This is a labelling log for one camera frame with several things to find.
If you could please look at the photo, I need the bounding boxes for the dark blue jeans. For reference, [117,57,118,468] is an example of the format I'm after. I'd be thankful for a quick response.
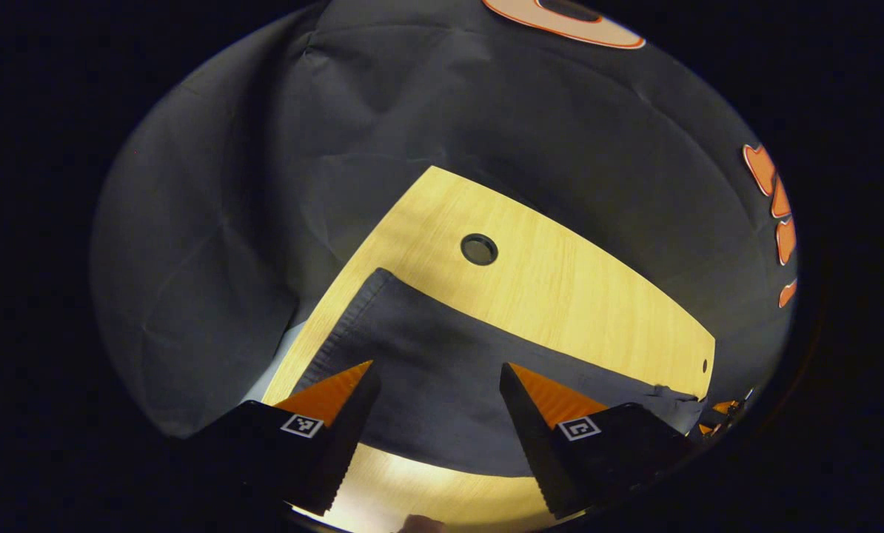
[292,268,709,478]

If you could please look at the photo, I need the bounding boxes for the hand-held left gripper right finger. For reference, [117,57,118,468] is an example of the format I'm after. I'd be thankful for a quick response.
[498,361,702,520]

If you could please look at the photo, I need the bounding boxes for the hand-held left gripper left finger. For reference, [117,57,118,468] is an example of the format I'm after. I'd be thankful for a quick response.
[179,360,382,517]

